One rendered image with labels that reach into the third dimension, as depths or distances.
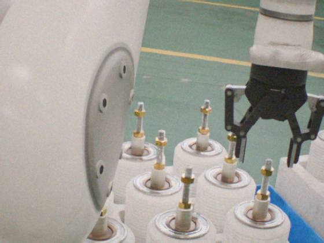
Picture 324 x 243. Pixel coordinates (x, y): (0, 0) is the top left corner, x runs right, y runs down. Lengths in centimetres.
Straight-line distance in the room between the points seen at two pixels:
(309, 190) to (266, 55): 49
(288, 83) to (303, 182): 44
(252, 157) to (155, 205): 80
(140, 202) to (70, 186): 67
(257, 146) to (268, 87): 96
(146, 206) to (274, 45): 31
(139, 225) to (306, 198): 39
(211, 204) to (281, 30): 33
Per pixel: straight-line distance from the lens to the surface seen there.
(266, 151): 164
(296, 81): 70
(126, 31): 19
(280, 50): 64
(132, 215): 85
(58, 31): 16
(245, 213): 80
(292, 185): 114
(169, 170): 106
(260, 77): 69
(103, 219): 71
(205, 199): 88
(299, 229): 109
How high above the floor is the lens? 66
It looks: 21 degrees down
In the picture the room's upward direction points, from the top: 4 degrees clockwise
